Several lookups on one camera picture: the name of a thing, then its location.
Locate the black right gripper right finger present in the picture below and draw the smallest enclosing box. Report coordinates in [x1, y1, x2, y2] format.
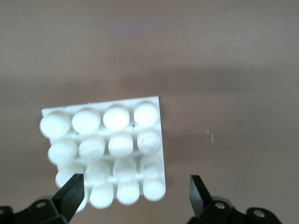
[189, 175, 282, 224]

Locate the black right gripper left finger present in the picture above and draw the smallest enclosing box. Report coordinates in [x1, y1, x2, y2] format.
[0, 173, 85, 224]

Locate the white studded base plate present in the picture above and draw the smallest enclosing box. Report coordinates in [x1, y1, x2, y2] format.
[39, 95, 167, 214]

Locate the brown table cover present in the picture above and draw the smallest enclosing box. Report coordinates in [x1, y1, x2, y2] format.
[0, 0, 299, 224]

